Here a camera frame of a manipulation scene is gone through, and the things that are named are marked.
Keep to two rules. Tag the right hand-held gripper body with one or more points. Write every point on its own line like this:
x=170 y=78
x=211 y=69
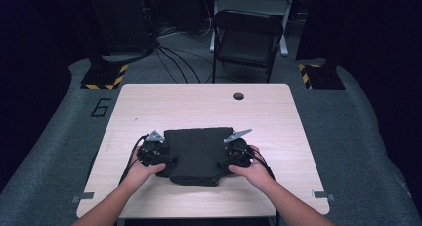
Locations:
x=239 y=154

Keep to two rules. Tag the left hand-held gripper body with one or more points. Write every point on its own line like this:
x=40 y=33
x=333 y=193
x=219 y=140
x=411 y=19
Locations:
x=152 y=153

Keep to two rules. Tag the black pleated skirt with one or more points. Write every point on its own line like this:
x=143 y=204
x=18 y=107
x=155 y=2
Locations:
x=197 y=156

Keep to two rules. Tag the person's left hand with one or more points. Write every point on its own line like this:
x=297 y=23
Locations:
x=142 y=174

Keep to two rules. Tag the person's right hand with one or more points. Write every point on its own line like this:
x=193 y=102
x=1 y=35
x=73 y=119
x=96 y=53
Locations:
x=253 y=174

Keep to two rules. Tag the grey tape marker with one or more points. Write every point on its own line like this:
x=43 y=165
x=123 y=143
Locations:
x=83 y=196
x=321 y=195

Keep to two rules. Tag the black striped-edge stand base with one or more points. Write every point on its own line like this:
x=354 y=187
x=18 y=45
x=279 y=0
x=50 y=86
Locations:
x=103 y=76
x=323 y=76

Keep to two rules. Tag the black folding chair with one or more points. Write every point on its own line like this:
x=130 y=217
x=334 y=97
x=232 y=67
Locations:
x=247 y=43

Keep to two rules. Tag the black curtain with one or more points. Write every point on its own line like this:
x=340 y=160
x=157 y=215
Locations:
x=30 y=53
x=375 y=37

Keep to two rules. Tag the white desk frame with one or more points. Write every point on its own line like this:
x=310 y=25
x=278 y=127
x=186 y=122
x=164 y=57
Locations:
x=253 y=5

